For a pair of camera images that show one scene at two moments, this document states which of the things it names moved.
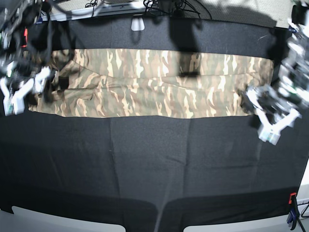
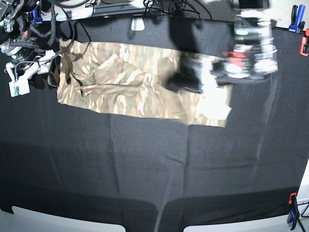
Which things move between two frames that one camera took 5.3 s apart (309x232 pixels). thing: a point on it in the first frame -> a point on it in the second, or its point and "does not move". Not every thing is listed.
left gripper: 14,103 -> 20,85
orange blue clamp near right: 294,213 does not move
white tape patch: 137,24 does not move
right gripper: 274,116 -> 201,75
